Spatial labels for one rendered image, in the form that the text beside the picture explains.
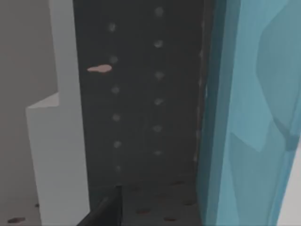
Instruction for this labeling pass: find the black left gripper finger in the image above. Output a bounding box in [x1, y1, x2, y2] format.
[79, 185, 123, 226]

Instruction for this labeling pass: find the drawer with grey pierced inside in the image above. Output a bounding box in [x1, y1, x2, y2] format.
[72, 0, 212, 226]

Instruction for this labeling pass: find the light blue rack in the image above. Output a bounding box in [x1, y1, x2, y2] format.
[195, 0, 301, 226]

